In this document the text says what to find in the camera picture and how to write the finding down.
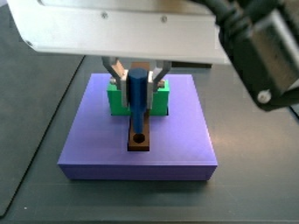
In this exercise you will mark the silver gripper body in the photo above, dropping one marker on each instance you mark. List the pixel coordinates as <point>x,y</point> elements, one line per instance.
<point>150,29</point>

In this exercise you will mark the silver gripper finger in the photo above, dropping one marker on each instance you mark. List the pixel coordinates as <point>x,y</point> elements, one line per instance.
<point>117,70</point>
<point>154,79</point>

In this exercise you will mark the blue peg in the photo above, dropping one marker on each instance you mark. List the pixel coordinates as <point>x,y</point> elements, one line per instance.
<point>138,97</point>

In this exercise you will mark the purple base board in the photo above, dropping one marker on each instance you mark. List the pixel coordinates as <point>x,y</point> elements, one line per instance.
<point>181,153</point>

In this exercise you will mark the dark grey slotted holder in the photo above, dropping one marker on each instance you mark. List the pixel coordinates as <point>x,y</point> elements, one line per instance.
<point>192,65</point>

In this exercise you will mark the green U-shaped block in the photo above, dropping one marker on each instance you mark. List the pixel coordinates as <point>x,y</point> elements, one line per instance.
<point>160,106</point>

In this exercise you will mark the brown L-shaped block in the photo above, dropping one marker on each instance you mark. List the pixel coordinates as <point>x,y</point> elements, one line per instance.
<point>140,141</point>

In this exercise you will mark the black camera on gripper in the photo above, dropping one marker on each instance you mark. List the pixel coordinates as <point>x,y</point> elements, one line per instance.
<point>260,37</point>

